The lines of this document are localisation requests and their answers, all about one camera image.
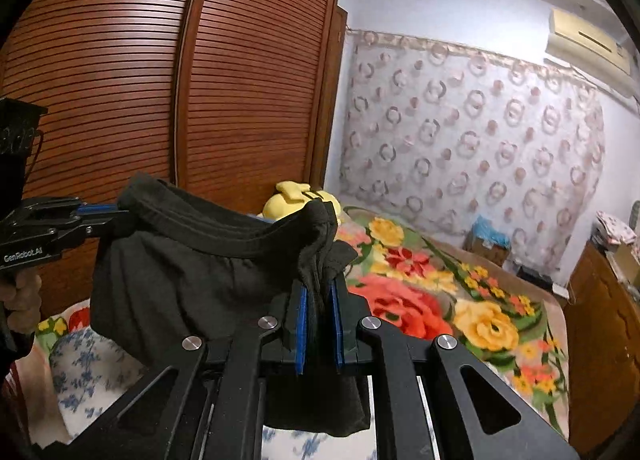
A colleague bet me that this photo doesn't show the blue floral white bedsheet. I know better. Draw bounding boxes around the blue floral white bedsheet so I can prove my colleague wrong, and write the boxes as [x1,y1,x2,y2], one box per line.
[46,326,381,460]

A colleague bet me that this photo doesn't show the yellow plush toy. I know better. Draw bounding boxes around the yellow plush toy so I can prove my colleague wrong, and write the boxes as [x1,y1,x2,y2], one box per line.
[259,180,342,220]

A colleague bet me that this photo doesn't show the wooden sideboard cabinet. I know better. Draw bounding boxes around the wooden sideboard cabinet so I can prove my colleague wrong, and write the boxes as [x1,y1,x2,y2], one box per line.
[563,242,639,457]

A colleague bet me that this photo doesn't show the white air conditioner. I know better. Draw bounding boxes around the white air conditioner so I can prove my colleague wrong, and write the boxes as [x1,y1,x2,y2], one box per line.
[546,9,638,98]

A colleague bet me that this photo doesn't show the cardboard box with blue cloth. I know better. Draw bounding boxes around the cardboard box with blue cloth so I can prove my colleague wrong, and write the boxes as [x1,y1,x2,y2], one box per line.
[463,216,511,267]

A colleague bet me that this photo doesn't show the brown louvered wardrobe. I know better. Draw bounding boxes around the brown louvered wardrobe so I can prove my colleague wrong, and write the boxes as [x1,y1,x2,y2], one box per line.
[0,0,350,320]

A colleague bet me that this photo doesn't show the pink circle patterned curtain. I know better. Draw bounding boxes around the pink circle patterned curtain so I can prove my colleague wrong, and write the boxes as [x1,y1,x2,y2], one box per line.
[340,30,605,273]

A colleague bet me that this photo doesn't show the black pants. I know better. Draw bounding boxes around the black pants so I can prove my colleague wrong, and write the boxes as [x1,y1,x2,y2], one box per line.
[90,174,370,437]

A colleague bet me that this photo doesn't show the colourful floral blanket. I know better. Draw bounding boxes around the colourful floral blanket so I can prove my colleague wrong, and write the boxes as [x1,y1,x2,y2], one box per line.
[18,206,570,445]

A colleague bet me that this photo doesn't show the person's left hand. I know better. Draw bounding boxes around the person's left hand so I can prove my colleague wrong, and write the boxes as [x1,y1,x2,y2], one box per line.
[0,268,41,335]

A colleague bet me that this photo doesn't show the folded floral cloth pile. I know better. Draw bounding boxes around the folded floral cloth pile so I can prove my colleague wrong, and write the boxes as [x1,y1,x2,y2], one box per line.
[591,211,638,252]

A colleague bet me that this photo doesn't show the cardboard box on cabinet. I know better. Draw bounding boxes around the cardboard box on cabinet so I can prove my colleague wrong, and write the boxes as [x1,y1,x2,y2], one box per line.
[613,243,640,287]

